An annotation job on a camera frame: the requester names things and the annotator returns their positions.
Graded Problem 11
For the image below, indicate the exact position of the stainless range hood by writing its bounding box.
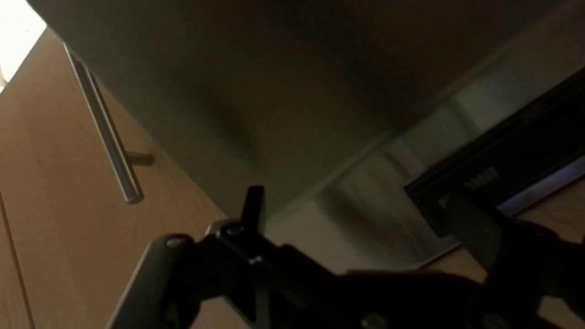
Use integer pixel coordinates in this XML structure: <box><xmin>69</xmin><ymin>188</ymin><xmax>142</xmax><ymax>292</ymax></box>
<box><xmin>27</xmin><ymin>0</ymin><xmax>583</xmax><ymax>268</ymax></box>

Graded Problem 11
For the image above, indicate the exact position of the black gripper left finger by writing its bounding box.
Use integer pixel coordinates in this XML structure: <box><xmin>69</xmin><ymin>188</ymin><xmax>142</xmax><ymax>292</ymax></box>
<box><xmin>241</xmin><ymin>184</ymin><xmax>265</xmax><ymax>230</ymax></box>

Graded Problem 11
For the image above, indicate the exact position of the black hood control panel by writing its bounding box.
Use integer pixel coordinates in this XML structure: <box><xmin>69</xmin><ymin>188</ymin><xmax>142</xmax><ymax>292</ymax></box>
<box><xmin>404</xmin><ymin>71</ymin><xmax>585</xmax><ymax>235</ymax></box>

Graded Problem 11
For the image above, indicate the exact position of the wooden left cabinet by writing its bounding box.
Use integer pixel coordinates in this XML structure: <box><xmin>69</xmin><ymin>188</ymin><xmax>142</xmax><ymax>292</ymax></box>
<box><xmin>0</xmin><ymin>30</ymin><xmax>223</xmax><ymax>329</ymax></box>

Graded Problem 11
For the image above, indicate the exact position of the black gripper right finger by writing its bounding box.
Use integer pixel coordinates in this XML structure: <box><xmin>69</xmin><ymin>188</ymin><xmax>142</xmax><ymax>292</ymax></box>
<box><xmin>444</xmin><ymin>193</ymin><xmax>504</xmax><ymax>277</ymax></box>

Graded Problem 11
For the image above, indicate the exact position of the silver bar cabinet handle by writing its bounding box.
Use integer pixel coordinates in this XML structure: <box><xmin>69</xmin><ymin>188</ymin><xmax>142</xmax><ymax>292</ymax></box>
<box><xmin>64</xmin><ymin>47</ymin><xmax>155</xmax><ymax>204</ymax></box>

